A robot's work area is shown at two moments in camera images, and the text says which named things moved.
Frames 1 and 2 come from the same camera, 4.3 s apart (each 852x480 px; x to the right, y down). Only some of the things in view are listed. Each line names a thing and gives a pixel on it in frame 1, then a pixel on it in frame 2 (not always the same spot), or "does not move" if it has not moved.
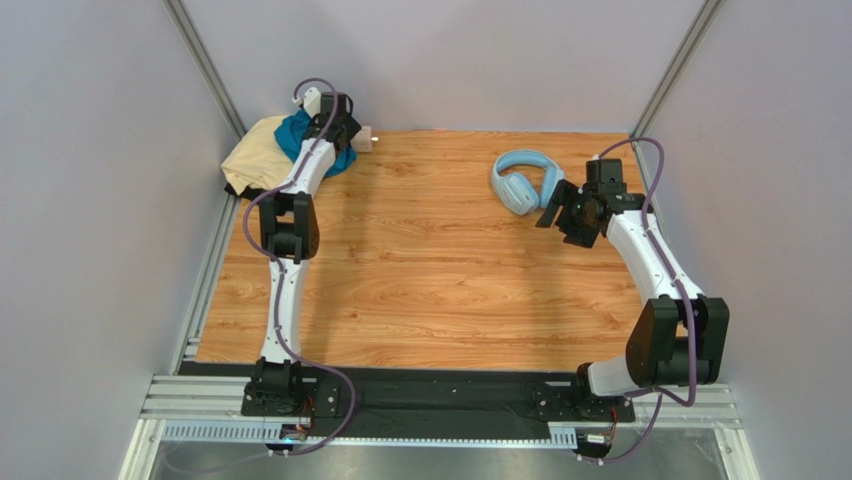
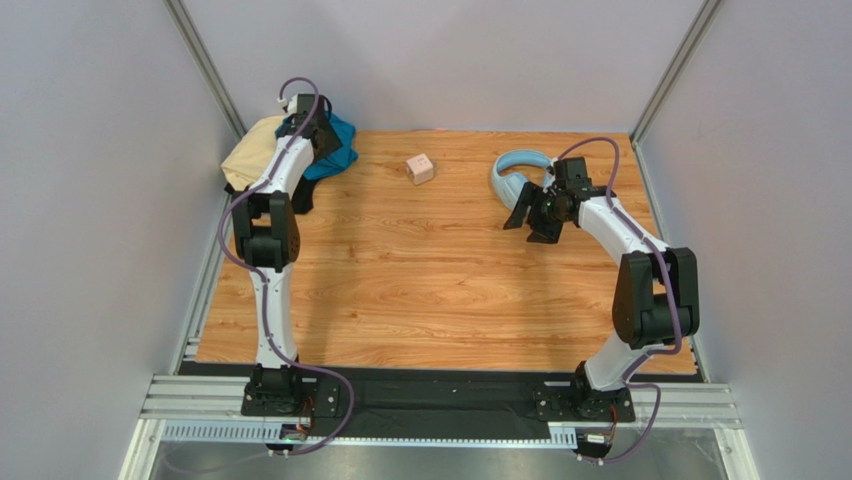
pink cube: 362,141 to 420,169
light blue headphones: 516,192 does not move
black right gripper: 568,209 to 536,213
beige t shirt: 258,160 does not move
